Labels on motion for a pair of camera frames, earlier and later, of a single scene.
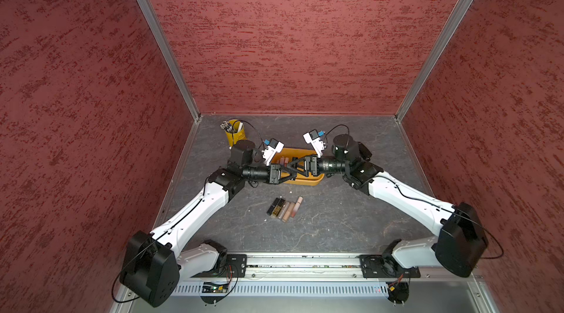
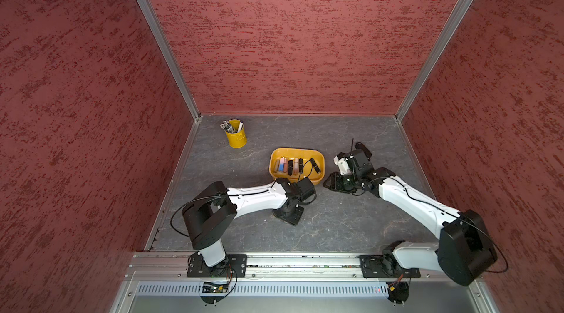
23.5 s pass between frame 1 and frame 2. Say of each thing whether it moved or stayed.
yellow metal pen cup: stayed
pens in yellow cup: stayed
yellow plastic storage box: stayed
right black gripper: moved
